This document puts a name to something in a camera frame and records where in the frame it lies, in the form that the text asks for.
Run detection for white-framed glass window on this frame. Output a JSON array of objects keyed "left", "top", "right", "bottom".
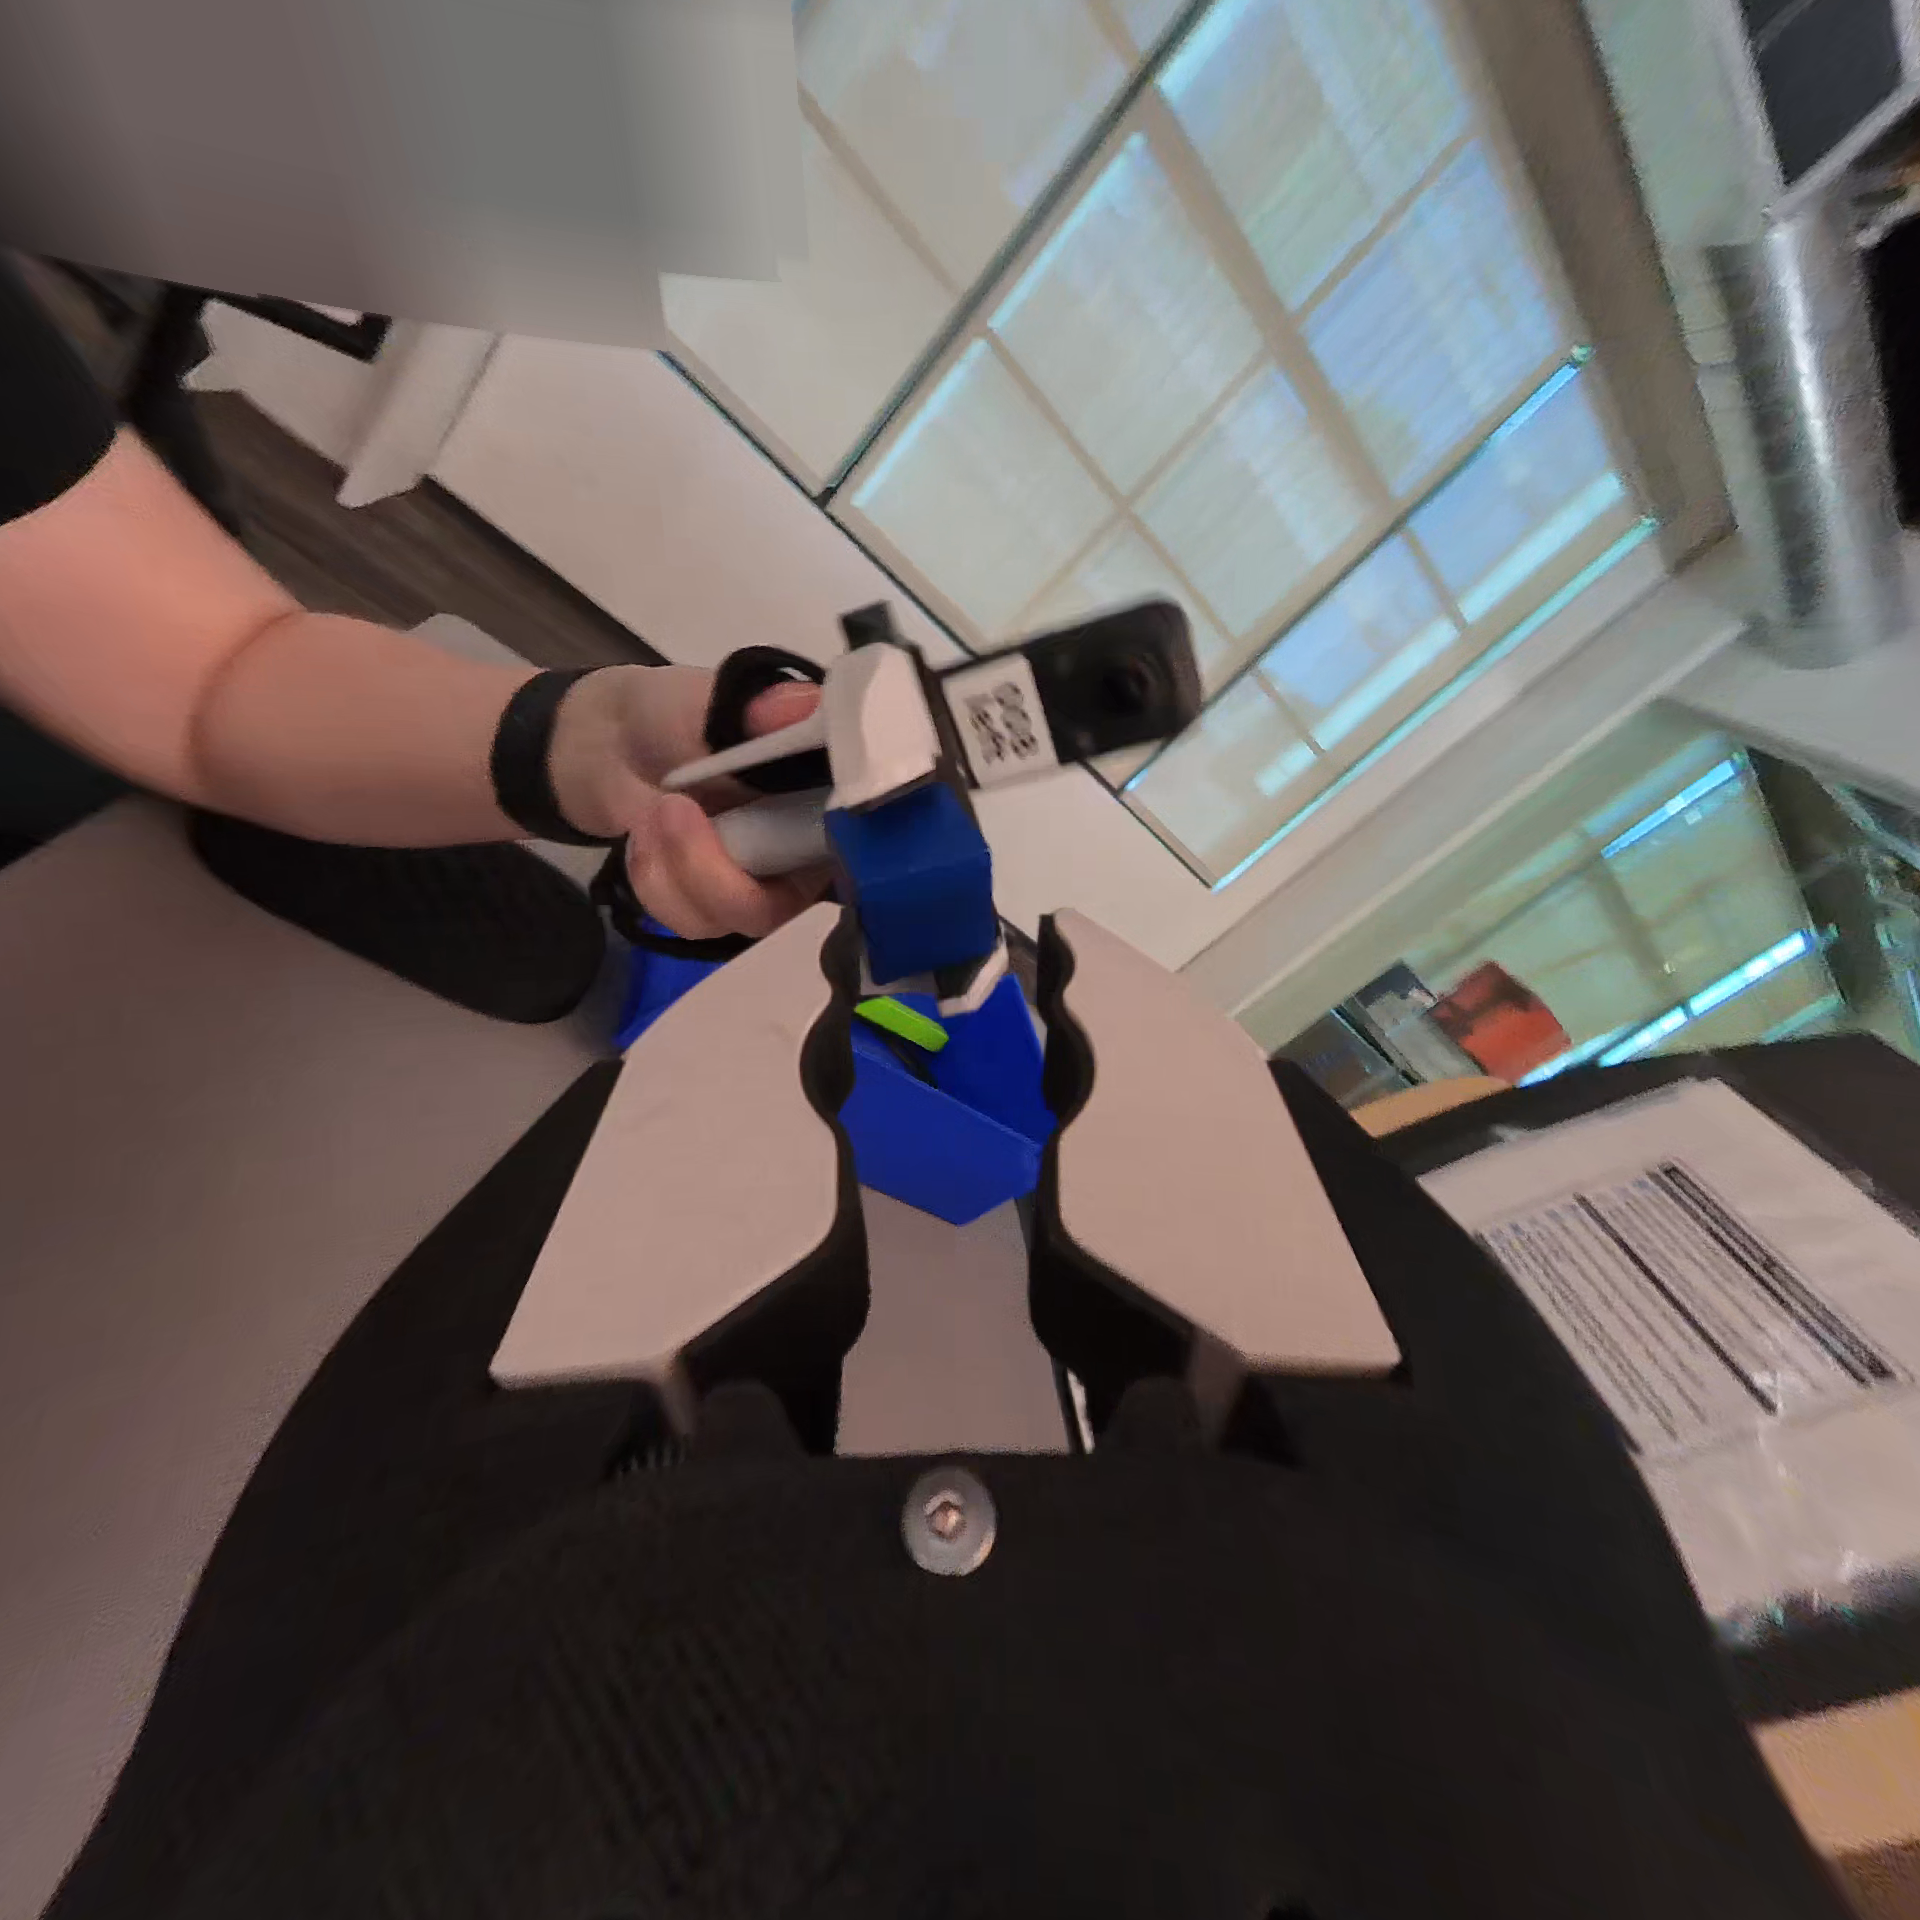
[{"left": 796, "top": 0, "right": 1741, "bottom": 887}]

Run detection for silver round air duct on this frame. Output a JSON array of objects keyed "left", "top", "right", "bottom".
[{"left": 1701, "top": 210, "right": 1920, "bottom": 671}]

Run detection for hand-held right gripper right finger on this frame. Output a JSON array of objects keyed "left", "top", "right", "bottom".
[{"left": 1024, "top": 905, "right": 1407, "bottom": 1453}]

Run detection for blue plastic bin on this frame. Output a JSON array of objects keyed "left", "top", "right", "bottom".
[{"left": 613, "top": 934, "right": 1053, "bottom": 1227}]

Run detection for blue cube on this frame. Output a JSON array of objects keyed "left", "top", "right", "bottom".
[{"left": 825, "top": 789, "right": 1000, "bottom": 987}]

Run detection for black wristband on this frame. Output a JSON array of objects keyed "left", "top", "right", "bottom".
[{"left": 488, "top": 668, "right": 604, "bottom": 846}]

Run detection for person's left hand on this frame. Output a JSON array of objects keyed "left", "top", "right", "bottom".
[{"left": 561, "top": 659, "right": 841, "bottom": 941}]

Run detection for person's black shirt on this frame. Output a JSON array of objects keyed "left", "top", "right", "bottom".
[{"left": 0, "top": 250, "right": 132, "bottom": 528}]

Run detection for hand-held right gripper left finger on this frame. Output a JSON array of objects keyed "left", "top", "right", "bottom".
[{"left": 487, "top": 904, "right": 875, "bottom": 1459}]

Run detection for laminated instruction sheet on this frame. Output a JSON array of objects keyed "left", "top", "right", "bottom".
[{"left": 1418, "top": 1079, "right": 1920, "bottom": 1621}]

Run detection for orange box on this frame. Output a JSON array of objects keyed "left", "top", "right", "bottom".
[{"left": 1426, "top": 958, "right": 1576, "bottom": 1082}]

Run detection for person's left forearm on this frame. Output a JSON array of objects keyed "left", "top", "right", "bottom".
[{"left": 0, "top": 426, "right": 520, "bottom": 848}]

